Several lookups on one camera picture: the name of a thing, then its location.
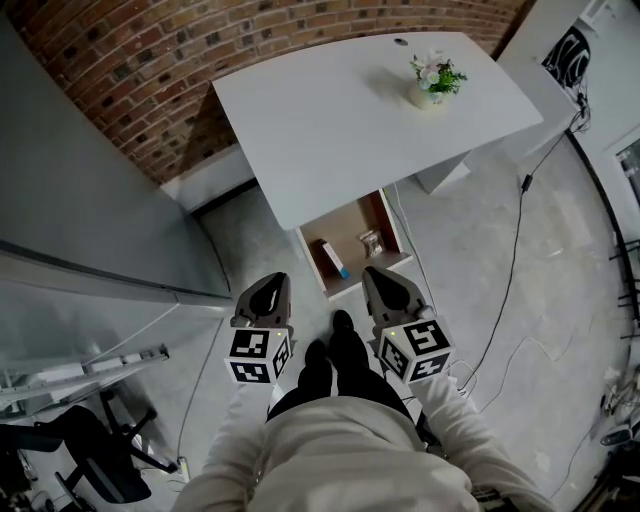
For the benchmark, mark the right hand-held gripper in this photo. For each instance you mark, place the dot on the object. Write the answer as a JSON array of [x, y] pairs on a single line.
[[415, 345]]

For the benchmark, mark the black power adapter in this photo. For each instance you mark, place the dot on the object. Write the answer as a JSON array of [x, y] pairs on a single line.
[[527, 183]]

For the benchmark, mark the black metal rack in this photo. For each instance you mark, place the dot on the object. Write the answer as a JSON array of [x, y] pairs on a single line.
[[627, 280]]

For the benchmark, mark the white vase with flowers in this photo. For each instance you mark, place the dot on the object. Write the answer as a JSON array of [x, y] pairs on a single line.
[[435, 80]]

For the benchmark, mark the white side table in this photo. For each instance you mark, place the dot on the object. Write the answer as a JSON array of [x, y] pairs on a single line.
[[537, 95]]

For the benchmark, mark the wooden drawer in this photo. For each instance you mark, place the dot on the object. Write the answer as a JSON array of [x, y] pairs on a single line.
[[350, 235]]

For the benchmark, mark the person's left forearm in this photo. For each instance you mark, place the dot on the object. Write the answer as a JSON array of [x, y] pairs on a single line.
[[225, 450]]

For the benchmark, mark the white box with blue end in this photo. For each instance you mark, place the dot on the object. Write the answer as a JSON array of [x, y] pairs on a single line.
[[332, 257]]

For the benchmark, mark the person's right forearm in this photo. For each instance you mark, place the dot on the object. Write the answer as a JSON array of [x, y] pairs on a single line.
[[465, 430]]

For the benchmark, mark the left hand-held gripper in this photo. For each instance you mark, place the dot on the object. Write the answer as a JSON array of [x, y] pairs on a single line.
[[257, 350]]

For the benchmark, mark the person's black shoe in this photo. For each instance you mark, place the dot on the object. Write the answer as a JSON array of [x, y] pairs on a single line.
[[342, 320], [316, 352]]

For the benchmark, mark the person's black trousers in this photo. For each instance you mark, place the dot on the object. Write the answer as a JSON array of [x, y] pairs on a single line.
[[357, 370]]

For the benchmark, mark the clear plastic packet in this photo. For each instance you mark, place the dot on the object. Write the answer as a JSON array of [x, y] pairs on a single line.
[[371, 243]]

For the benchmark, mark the grey cabinet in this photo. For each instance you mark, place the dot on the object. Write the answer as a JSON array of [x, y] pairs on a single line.
[[85, 190]]

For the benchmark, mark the black office chair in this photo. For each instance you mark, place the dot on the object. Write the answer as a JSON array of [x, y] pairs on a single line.
[[95, 460]]

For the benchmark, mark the white desk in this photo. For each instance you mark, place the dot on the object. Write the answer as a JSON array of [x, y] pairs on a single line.
[[350, 125]]

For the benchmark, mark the person's cream sweatshirt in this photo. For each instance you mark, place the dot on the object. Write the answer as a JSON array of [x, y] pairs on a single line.
[[345, 460]]

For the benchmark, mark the aluminium rail frame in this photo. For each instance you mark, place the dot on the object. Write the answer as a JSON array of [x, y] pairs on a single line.
[[100, 365]]

